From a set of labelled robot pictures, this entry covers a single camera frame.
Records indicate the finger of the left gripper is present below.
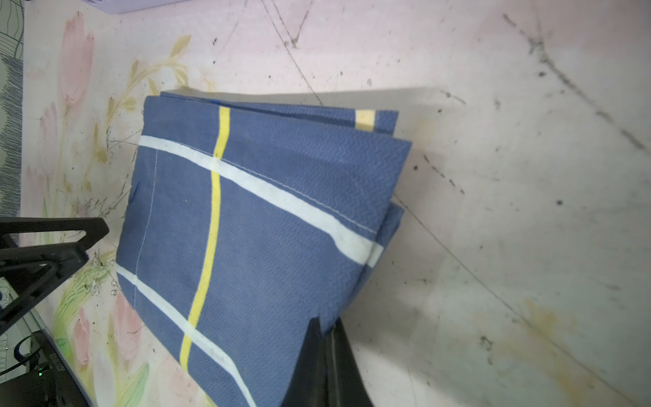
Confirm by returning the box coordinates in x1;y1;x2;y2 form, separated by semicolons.
1;217;110;254
1;246;88;333

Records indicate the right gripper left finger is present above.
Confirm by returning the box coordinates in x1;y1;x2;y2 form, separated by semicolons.
281;318;327;407

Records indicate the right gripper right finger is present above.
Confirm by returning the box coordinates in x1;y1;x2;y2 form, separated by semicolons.
327;319;373;407

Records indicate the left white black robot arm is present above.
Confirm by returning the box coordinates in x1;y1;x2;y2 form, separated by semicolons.
1;217;110;406

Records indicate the blue yellow striped pillowcase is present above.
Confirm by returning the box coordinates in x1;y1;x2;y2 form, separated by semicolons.
115;93;411;406

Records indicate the purple plastic basket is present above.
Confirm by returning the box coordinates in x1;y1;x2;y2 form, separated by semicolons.
82;0;185;15

